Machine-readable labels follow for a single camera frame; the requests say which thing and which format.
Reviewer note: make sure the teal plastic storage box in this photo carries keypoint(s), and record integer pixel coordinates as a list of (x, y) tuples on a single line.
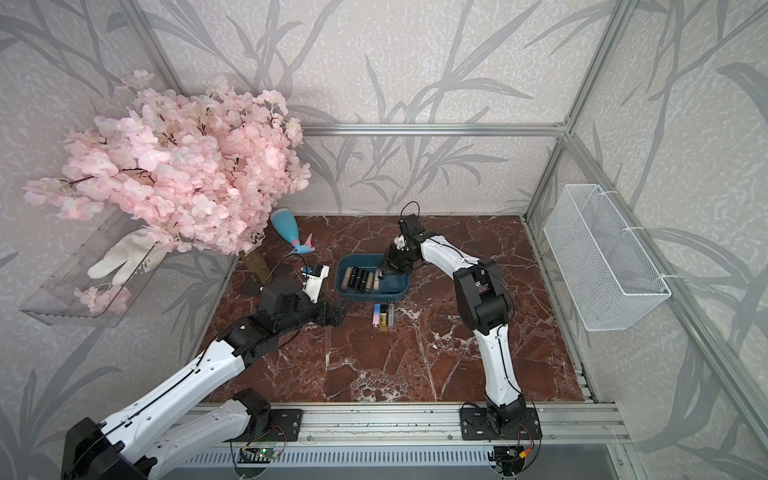
[(395, 287)]

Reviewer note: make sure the green circuit board left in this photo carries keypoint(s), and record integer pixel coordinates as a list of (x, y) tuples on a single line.
[(255, 455)]

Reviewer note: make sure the white fabric glove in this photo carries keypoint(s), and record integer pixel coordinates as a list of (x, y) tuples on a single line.
[(135, 253)]

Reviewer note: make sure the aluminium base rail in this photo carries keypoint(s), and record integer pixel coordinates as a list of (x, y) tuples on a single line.
[(317, 435)]

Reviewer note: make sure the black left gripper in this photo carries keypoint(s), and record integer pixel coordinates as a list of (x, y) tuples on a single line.
[(335, 319)]

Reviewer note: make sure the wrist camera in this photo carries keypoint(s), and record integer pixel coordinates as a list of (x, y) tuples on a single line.
[(410, 227), (313, 278)]

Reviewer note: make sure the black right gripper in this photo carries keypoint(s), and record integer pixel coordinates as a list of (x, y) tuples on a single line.
[(390, 264)]

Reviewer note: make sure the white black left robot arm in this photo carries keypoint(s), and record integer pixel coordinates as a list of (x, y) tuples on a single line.
[(147, 438)]

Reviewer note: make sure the blue pink lipstick tube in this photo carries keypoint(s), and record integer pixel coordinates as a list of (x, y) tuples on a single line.
[(376, 315)]

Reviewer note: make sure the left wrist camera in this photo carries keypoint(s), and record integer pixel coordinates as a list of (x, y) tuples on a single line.
[(313, 278)]

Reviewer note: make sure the gold black lipstick tube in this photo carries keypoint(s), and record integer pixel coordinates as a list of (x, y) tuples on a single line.
[(383, 317)]

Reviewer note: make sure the brown artificial tree trunk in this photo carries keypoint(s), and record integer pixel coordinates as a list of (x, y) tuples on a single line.
[(257, 266)]

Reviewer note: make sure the beige nude lipstick tube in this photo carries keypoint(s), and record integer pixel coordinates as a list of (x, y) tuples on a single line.
[(346, 279)]

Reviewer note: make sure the clear acrylic wall shelf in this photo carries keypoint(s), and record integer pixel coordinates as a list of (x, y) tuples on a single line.
[(99, 283)]

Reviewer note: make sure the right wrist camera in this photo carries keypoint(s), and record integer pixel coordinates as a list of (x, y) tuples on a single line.
[(410, 227)]

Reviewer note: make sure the white wire mesh basket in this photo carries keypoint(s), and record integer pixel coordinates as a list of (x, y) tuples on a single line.
[(611, 279)]

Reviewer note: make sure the dark square tree base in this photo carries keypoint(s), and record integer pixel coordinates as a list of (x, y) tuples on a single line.
[(250, 286)]

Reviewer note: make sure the pink cherry blossom tree crown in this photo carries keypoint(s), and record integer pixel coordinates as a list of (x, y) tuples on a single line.
[(202, 171)]

